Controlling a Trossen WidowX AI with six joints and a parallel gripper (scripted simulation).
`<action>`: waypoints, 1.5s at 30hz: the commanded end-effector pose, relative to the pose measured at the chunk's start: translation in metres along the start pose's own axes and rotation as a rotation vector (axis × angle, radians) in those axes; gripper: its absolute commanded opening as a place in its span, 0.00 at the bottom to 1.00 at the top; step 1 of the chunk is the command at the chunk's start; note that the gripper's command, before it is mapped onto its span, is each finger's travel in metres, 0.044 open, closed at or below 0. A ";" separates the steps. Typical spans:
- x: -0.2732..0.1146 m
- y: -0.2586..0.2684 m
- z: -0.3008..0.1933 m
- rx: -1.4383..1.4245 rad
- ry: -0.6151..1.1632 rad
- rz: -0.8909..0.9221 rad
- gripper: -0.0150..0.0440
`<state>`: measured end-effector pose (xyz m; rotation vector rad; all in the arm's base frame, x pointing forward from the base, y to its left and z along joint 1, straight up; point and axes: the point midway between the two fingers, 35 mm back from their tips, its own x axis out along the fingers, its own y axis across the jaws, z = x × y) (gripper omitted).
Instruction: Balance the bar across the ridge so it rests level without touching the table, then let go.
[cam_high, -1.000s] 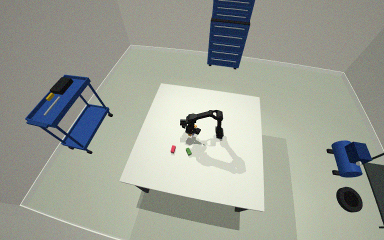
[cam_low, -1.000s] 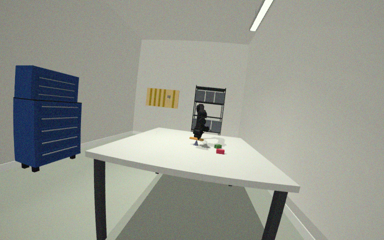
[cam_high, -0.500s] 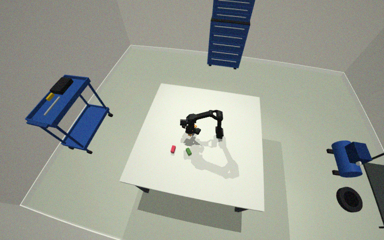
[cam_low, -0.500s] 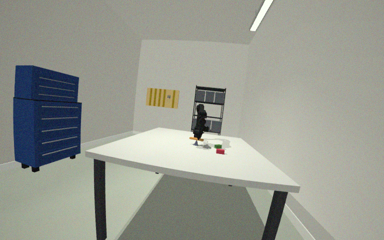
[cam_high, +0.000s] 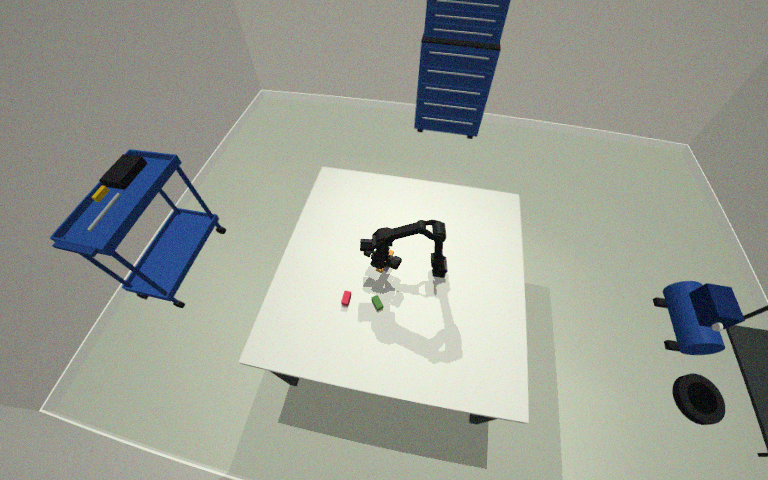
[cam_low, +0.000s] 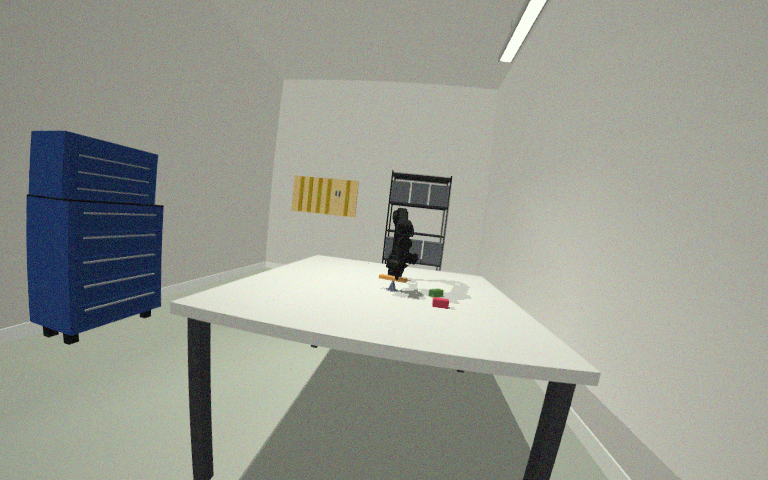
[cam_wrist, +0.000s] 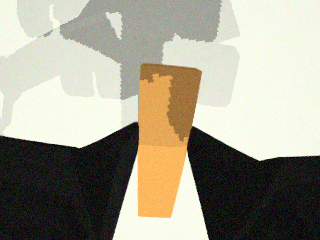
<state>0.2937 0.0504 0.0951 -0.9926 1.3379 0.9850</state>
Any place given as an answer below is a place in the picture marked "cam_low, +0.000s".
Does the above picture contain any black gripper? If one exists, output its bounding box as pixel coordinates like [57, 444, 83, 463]
[387, 247, 411, 280]

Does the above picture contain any red block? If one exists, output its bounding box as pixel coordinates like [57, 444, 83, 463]
[432, 297, 449, 309]

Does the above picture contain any orange bar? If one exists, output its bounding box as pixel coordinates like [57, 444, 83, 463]
[379, 274, 408, 283]

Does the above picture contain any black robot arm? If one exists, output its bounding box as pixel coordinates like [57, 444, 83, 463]
[386, 208, 419, 276]

